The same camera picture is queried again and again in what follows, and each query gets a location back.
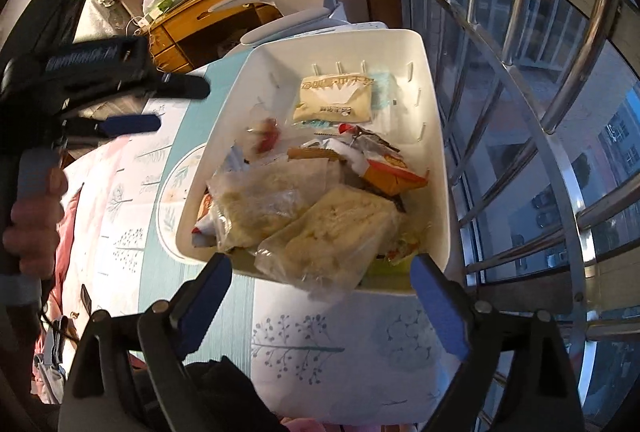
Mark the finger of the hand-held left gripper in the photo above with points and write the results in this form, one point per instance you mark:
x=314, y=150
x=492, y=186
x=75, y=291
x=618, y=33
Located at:
x=130, y=125
x=185, y=86

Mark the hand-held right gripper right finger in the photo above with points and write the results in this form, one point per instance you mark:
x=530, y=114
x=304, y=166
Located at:
x=440, y=307

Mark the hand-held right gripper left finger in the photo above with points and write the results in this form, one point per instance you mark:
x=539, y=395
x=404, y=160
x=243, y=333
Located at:
x=200, y=307

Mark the red white snack packet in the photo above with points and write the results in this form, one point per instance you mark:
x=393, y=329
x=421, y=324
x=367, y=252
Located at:
x=204, y=212

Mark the white plastic basket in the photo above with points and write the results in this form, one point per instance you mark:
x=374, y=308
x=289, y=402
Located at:
x=280, y=77

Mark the large clear puffed rice bag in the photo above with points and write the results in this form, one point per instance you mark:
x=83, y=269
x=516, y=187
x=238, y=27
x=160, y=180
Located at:
x=250, y=207

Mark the beige wafer packet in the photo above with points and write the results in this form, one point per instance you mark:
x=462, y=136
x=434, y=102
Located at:
x=330, y=237

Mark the cream snack packet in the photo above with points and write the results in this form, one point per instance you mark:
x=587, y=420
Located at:
x=330, y=100

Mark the large white apple chip packet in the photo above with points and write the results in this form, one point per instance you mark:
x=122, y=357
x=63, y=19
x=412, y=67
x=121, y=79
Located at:
x=345, y=152

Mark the blue snack packet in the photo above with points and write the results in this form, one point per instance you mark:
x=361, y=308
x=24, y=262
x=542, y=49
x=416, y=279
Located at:
x=384, y=92

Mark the person's left hand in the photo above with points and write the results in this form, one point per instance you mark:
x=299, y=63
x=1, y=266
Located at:
x=35, y=232

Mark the wooden desk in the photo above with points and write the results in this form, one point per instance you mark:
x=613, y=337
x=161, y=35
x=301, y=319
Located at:
x=185, y=22

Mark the white plastic bag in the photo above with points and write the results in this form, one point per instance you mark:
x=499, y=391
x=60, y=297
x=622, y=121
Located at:
x=157, y=2

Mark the metal window guard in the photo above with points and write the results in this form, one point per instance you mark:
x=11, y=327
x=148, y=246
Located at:
x=565, y=192

